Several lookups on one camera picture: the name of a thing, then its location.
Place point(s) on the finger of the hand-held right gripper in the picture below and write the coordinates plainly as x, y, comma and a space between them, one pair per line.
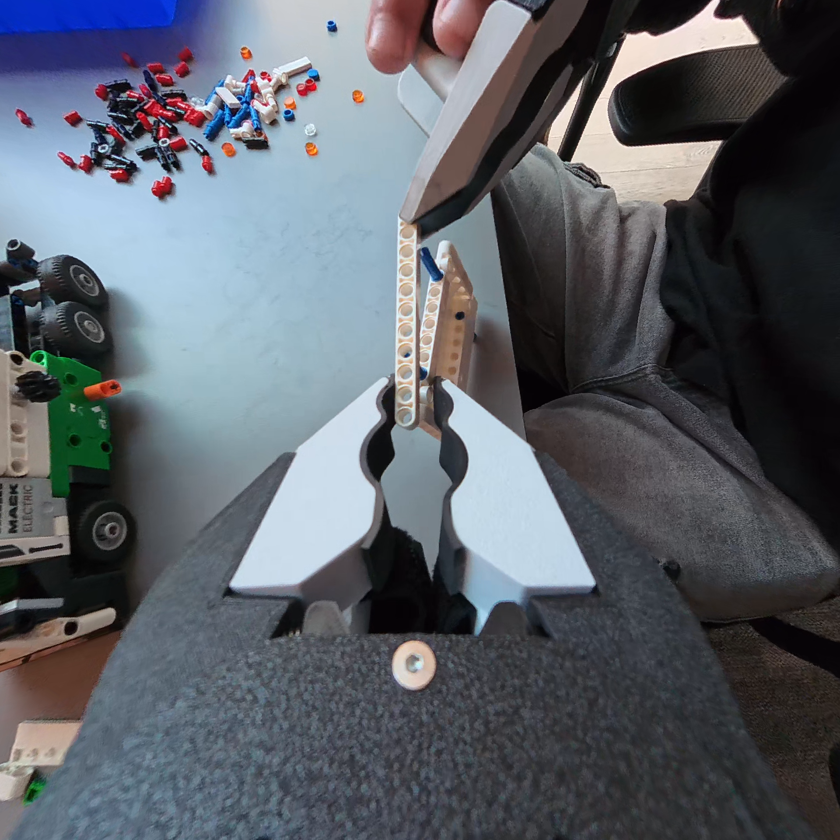
459, 111
544, 98

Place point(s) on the pile of small lego pieces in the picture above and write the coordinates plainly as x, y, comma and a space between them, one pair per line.
164, 115

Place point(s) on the blue plastic bin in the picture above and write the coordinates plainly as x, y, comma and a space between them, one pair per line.
79, 13

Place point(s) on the group of white lego beams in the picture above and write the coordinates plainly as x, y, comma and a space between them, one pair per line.
39, 748

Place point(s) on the white lego frame assembly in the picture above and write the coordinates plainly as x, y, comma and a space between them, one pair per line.
453, 328

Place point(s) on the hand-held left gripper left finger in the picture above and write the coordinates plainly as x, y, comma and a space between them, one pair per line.
308, 512

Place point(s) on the person's grey pants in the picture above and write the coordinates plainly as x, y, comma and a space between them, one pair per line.
623, 394

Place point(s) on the black office chair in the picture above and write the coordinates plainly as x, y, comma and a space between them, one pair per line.
689, 98

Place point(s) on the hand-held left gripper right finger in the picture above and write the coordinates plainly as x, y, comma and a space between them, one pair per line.
518, 518

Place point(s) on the white green lego truck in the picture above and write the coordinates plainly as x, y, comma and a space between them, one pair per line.
79, 420

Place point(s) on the person's right hand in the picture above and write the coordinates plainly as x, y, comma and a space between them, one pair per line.
394, 33

